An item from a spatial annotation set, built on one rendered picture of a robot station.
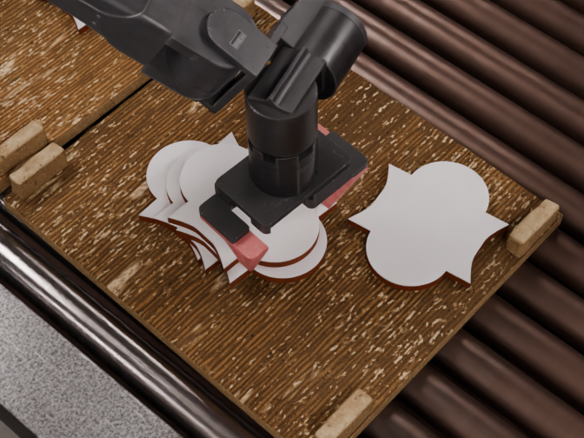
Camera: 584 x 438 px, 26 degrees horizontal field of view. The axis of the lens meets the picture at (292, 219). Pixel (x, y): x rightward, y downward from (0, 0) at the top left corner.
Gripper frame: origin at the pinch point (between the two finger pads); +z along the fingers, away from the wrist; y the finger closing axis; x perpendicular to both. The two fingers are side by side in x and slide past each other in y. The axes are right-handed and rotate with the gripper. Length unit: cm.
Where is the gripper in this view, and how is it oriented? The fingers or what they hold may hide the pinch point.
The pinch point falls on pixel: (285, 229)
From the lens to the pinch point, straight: 114.0
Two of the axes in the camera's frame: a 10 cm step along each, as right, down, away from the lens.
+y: -7.2, 5.8, -3.8
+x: 6.9, 5.9, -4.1
